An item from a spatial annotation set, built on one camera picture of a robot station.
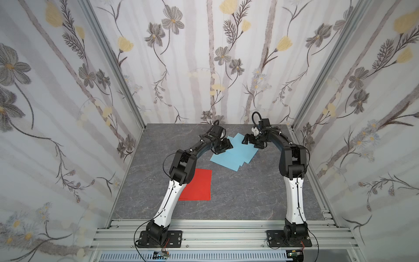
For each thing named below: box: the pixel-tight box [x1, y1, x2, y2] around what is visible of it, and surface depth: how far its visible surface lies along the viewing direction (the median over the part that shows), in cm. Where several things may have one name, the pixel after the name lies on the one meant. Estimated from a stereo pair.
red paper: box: [178, 168, 213, 201], surface depth 91 cm
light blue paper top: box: [226, 132, 260, 165], surface depth 107 cm
